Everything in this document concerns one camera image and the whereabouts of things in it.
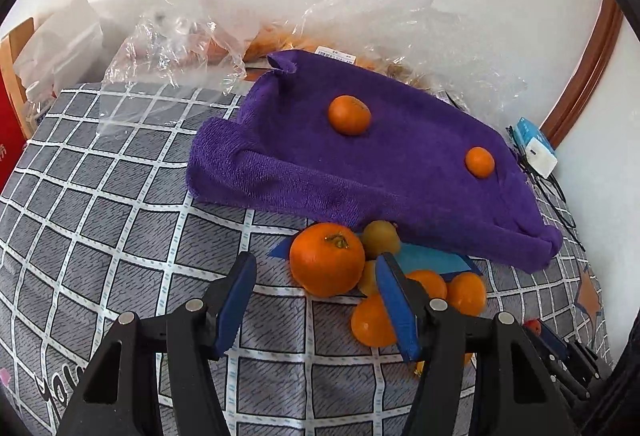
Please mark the red box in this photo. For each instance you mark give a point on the red box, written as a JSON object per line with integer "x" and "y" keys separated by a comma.
{"x": 9, "y": 136}

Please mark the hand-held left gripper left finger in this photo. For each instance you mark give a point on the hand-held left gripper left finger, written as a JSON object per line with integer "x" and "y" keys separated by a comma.
{"x": 235, "y": 301}

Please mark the purple towel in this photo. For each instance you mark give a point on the purple towel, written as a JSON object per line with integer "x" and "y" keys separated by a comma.
{"x": 400, "y": 176}

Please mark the clear plastic bag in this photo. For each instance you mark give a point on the clear plastic bag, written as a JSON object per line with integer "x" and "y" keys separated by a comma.
{"x": 400, "y": 31}
{"x": 165, "y": 46}

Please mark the grey checked blanket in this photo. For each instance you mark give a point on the grey checked blanket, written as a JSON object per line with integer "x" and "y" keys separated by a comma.
{"x": 125, "y": 216}

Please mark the large orange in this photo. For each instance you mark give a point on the large orange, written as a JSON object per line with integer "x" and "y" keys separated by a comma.
{"x": 325, "y": 266}

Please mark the small red fruit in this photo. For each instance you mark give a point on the small red fruit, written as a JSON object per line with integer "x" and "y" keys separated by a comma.
{"x": 532, "y": 327}

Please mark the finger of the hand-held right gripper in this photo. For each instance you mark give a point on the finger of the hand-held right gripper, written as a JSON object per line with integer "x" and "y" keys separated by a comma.
{"x": 587, "y": 361}
{"x": 555, "y": 346}

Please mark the brown wooden door frame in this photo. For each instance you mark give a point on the brown wooden door frame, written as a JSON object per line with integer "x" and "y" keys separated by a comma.
{"x": 585, "y": 66}

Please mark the white plastic packaging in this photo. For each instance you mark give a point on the white plastic packaging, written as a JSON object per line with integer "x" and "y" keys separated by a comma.
{"x": 65, "y": 41}

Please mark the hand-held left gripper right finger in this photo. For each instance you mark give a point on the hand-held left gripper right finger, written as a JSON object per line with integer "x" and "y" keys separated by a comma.
{"x": 397, "y": 306}

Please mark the white and blue box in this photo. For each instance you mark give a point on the white and blue box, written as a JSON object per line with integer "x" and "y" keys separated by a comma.
{"x": 537, "y": 148}

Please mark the cardboard box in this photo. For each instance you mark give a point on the cardboard box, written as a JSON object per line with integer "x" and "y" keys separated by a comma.
{"x": 15, "y": 46}

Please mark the mandarin orange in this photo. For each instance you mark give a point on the mandarin orange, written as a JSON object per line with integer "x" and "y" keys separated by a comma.
{"x": 430, "y": 283}
{"x": 468, "y": 359}
{"x": 467, "y": 293}
{"x": 349, "y": 115}
{"x": 480, "y": 162}
{"x": 370, "y": 321}

